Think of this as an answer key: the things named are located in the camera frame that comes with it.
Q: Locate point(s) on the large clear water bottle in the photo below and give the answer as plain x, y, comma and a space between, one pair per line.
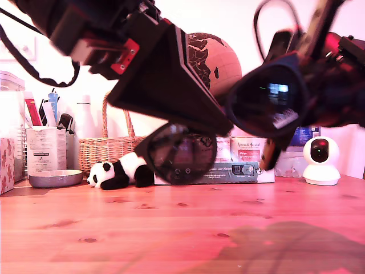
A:
293, 164

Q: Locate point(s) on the white carton pen holder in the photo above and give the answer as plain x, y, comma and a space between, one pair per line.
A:
45, 154

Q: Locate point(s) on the flat grey game box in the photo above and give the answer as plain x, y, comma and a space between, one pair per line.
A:
236, 174

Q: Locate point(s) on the black pen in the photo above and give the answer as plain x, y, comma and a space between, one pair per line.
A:
43, 114

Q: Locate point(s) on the black sunglasses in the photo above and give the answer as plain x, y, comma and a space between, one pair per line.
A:
265, 100

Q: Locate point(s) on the panda plush toy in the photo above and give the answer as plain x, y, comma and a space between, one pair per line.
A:
128, 168

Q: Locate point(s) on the black clip object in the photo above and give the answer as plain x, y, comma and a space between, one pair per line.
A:
66, 121

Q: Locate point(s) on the cork globe on metal stand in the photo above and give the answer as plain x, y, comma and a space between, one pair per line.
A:
225, 65

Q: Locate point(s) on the white insulated bottle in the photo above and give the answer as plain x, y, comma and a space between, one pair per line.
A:
84, 120

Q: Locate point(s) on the clear storage jar with lid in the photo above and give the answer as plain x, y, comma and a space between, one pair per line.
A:
10, 114

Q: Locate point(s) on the grey shallow bowl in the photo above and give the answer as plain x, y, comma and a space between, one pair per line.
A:
54, 178

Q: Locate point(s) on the red and white tube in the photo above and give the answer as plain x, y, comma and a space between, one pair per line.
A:
32, 111

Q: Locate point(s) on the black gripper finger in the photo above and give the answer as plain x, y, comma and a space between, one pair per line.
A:
159, 85
194, 74
339, 108

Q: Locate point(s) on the white wall switch plate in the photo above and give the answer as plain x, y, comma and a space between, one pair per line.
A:
28, 52

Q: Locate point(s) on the small white round camera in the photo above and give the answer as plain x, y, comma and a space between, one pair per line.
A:
320, 172

